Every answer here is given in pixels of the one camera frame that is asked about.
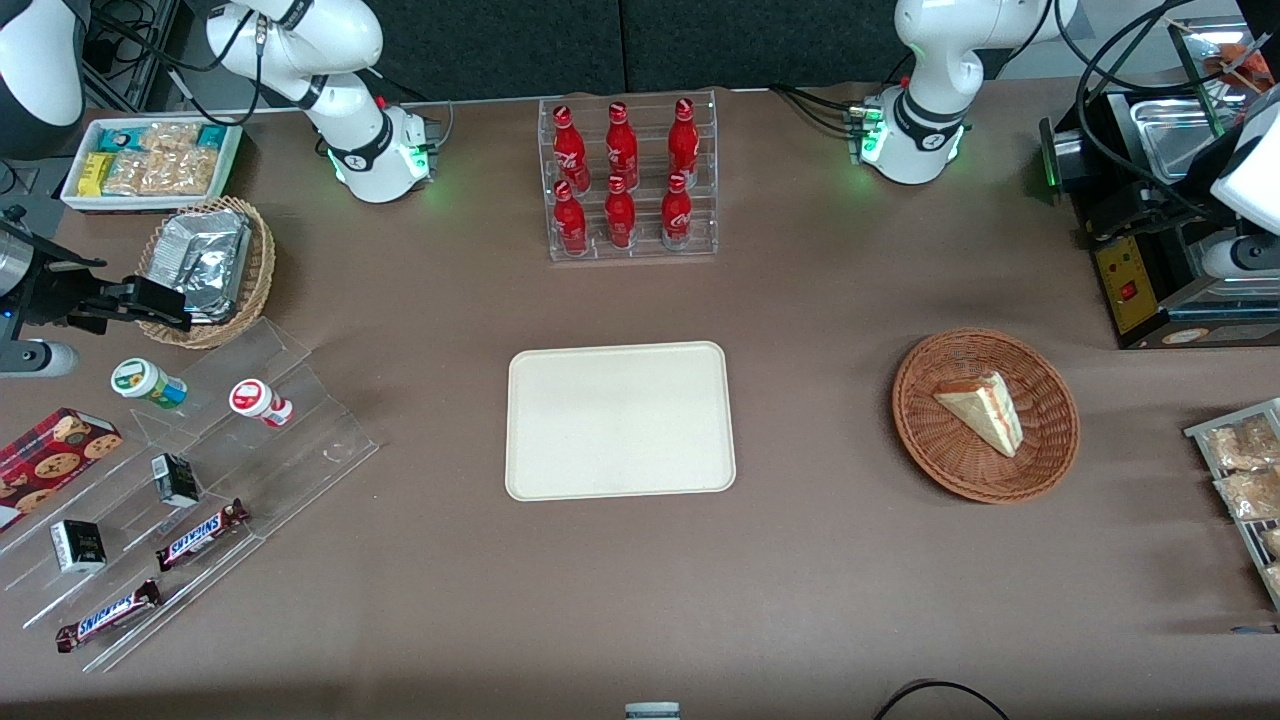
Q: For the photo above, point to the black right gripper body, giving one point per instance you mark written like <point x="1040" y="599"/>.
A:
<point x="58" y="292"/>

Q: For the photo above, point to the triangular sandwich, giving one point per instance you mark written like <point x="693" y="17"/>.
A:
<point x="985" y="408"/>

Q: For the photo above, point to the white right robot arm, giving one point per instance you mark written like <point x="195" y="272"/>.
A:
<point x="350" y="150"/>

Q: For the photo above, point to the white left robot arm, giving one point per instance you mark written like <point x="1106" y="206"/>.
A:
<point x="920" y="60"/>

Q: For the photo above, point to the small tan wicker basket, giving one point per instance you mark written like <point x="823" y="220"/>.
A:
<point x="262" y="270"/>

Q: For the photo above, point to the round brown wicker basket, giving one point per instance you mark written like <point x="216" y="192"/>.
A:
<point x="960" y="470"/>

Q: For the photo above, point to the cream plastic serving tray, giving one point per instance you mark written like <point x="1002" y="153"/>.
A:
<point x="620" y="420"/>

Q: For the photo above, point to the black hot food display case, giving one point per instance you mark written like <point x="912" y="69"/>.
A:
<point x="1140" y="290"/>

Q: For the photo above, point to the green lid yoghurt cup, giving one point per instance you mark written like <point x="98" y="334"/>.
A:
<point x="145" y="382"/>

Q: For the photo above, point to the stainless steel food pan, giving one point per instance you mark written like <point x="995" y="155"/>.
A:
<point x="1180" y="135"/>

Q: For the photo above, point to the silver foil wrapped package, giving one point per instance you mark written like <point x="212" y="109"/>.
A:
<point x="205" y="260"/>

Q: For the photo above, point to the black device with green light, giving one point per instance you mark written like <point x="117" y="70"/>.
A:
<point x="1062" y="160"/>

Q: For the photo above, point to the white rectangular snack bin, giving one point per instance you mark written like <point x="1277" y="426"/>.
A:
<point x="75" y="200"/>

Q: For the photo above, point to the clear bag of crackers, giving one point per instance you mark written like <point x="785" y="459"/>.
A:
<point x="160" y="172"/>
<point x="170" y="136"/>

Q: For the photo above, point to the yellow snack packet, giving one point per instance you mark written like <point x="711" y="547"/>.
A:
<point x="95" y="173"/>

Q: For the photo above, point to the orange sausage skewer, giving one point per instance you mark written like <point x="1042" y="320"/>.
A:
<point x="1240" y="62"/>

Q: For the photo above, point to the red lid yoghurt cup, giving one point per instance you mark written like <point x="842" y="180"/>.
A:
<point x="258" y="401"/>

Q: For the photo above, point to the teal snack packet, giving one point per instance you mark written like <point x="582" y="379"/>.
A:
<point x="118" y="139"/>
<point x="212" y="135"/>

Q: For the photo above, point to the red plaid cookie box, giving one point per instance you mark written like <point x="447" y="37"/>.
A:
<point x="50" y="465"/>

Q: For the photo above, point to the small black carton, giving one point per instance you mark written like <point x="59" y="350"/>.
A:
<point x="175" y="480"/>
<point x="78" y="546"/>

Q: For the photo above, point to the brown Snickers bar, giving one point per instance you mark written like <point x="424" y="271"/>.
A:
<point x="108" y="615"/>
<point x="200" y="534"/>

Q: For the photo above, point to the clear acrylic stepped stand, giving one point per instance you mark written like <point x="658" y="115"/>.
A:
<point x="300" y="470"/>

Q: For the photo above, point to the clear bag of nut snacks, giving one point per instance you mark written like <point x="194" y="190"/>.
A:
<point x="1272" y="542"/>
<point x="1240" y="442"/>
<point x="1250" y="493"/>
<point x="1274" y="580"/>

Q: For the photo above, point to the red cola bottle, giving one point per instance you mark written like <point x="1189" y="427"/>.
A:
<point x="622" y="147"/>
<point x="570" y="220"/>
<point x="620" y="215"/>
<point x="684" y="140"/>
<point x="569" y="150"/>
<point x="677" y="212"/>

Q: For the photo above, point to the clear acrylic bottle rack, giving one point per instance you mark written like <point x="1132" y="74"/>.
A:
<point x="640" y="250"/>

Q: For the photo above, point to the grey object at table edge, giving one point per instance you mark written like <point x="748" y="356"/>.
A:
<point x="652" y="711"/>

